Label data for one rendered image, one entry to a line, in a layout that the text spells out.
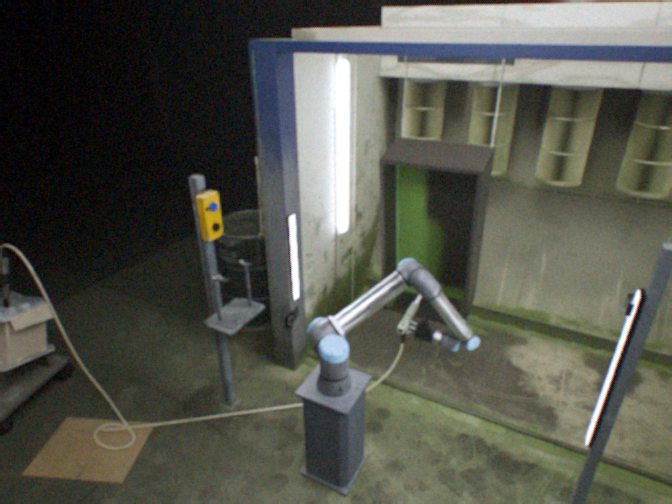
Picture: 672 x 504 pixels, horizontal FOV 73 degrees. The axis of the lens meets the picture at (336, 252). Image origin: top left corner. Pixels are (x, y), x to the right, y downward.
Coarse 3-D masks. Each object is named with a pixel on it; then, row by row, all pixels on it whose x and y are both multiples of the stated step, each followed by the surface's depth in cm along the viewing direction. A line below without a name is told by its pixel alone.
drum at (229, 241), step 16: (224, 240) 358; (240, 240) 353; (256, 240) 356; (224, 256) 367; (240, 256) 360; (256, 256) 362; (224, 272) 376; (240, 272) 367; (256, 272) 368; (224, 288) 388; (240, 288) 374; (256, 288) 374; (256, 320) 388
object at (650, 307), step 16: (656, 272) 167; (656, 288) 169; (656, 304) 172; (640, 320) 177; (640, 336) 179; (640, 352) 182; (624, 368) 188; (624, 384) 190; (608, 416) 200; (608, 432) 203; (592, 448) 210; (592, 464) 213; (592, 480) 217; (576, 496) 225
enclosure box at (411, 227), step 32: (384, 160) 267; (416, 160) 262; (448, 160) 259; (480, 160) 255; (384, 192) 288; (416, 192) 310; (448, 192) 299; (480, 192) 252; (384, 224) 301; (416, 224) 325; (448, 224) 313; (480, 224) 280; (384, 256) 309; (416, 256) 341; (448, 256) 328; (448, 288) 345
